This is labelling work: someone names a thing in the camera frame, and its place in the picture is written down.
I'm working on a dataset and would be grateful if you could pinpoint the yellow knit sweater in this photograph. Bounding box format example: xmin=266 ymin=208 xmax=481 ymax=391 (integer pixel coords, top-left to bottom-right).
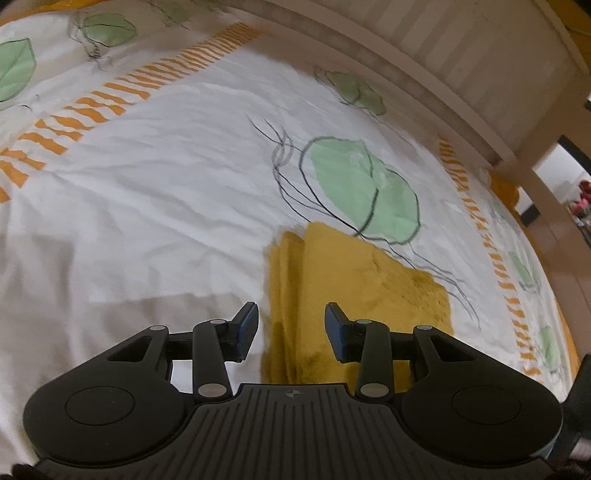
xmin=262 ymin=222 xmax=454 ymax=389

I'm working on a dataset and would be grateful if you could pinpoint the pile of colourful clothes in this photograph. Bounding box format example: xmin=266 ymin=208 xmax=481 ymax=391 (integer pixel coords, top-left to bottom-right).
xmin=570 ymin=180 xmax=591 ymax=229

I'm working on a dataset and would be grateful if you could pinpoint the white leaf print bedsheet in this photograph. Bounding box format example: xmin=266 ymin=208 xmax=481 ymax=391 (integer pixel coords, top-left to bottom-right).
xmin=1 ymin=1 xmax=574 ymax=468

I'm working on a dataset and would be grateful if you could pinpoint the yellow mattress cover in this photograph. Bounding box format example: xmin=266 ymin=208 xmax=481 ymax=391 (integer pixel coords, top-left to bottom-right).
xmin=489 ymin=170 xmax=520 ymax=215

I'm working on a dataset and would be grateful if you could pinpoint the beige wooden bed frame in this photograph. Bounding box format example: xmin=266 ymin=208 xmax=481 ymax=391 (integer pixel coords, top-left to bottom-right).
xmin=233 ymin=1 xmax=590 ymax=354

